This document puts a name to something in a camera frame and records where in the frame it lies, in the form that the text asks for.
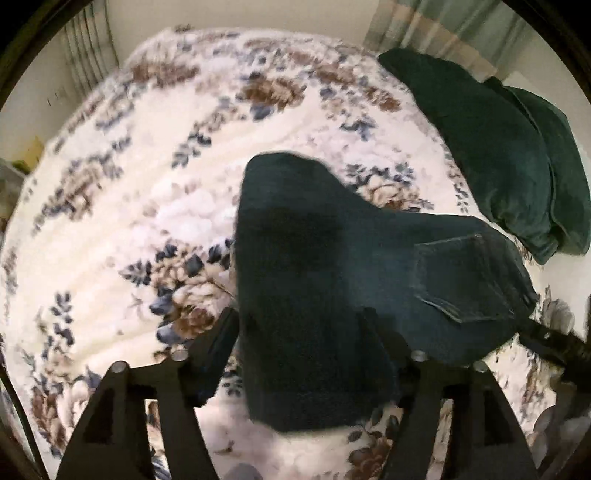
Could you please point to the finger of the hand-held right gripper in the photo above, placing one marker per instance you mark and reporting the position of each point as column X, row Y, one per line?
column 572, row 357

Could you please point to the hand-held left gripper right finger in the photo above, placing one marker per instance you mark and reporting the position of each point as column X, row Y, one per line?
column 418, row 385

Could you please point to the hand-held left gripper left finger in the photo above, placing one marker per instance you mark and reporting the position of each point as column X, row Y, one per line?
column 217, row 353

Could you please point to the dark blue jeans pants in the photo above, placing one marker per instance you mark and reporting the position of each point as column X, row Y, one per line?
column 314, row 277

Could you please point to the floral bed blanket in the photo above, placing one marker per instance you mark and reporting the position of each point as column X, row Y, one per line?
column 138, row 207

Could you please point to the small dark green pillow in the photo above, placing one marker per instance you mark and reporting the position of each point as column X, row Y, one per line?
column 565, row 161

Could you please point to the large dark green pillow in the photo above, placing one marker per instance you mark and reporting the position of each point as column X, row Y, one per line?
column 480, row 152

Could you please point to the clear container with green lid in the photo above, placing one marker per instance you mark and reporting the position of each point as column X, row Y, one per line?
column 9, row 189

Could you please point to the yellow box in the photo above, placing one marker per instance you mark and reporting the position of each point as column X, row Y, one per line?
column 34, row 148

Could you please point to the striped grey curtain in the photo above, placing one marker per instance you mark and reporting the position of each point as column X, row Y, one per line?
column 90, row 50

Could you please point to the green curtain with beige band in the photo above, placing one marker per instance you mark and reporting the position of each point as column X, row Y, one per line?
column 443, row 32

